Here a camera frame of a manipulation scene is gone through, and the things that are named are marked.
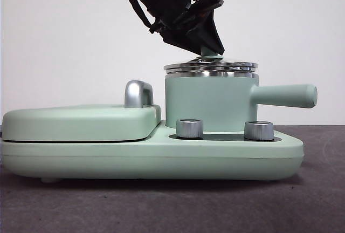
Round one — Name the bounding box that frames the mint green appliance base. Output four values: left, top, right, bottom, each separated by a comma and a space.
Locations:
0, 124, 305, 182

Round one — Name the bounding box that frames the glass lid with green knob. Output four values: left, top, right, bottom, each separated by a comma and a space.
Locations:
163, 46, 259, 74

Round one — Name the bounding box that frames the mint green grill cover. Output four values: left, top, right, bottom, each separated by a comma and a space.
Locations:
1, 103, 162, 142

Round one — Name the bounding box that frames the mint green pot with handle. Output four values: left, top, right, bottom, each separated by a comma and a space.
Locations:
164, 72, 318, 133

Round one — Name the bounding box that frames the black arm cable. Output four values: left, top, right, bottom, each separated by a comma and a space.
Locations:
120, 0, 162, 36

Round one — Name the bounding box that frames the silver grill cover handle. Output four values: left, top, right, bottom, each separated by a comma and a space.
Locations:
123, 80, 155, 109

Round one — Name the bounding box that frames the silver control knob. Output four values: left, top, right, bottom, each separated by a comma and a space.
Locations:
244, 120, 274, 141
175, 119, 204, 139

